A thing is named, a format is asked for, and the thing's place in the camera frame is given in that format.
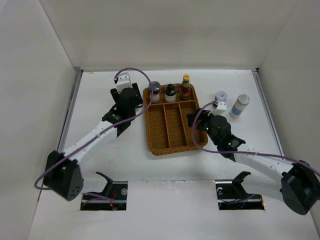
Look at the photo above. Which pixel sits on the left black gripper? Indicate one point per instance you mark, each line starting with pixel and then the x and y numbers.
pixel 116 94

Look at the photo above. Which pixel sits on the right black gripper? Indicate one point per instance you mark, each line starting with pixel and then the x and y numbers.
pixel 202 114

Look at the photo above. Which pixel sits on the red sauce bottle yellow cap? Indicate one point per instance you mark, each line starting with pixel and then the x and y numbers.
pixel 185 87

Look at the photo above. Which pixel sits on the black-top salt grinder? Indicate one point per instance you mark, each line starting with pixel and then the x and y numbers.
pixel 170 93

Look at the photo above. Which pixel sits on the tall blue-label shaker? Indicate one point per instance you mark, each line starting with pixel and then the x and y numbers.
pixel 239 106

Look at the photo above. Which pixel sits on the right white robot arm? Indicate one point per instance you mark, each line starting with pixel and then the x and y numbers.
pixel 297 183

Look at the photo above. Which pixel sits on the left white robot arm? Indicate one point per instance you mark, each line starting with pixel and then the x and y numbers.
pixel 64 169

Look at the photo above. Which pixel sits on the right spice jar white lid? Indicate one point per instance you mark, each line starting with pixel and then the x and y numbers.
pixel 220 96

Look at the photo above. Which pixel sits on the brown wicker divided basket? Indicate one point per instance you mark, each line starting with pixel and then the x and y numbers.
pixel 167 128

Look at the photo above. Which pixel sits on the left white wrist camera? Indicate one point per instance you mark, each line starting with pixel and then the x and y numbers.
pixel 122 81

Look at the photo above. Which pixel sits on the left aluminium frame rail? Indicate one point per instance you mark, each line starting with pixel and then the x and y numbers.
pixel 70 108

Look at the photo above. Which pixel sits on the aluminium frame rail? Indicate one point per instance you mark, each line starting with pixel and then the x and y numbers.
pixel 270 120
pixel 70 108

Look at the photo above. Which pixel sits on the right aluminium frame rail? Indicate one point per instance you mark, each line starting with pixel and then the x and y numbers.
pixel 270 120

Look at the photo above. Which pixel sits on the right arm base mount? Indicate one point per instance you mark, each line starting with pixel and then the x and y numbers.
pixel 232 196

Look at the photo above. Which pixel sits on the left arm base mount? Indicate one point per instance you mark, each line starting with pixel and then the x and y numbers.
pixel 113 196

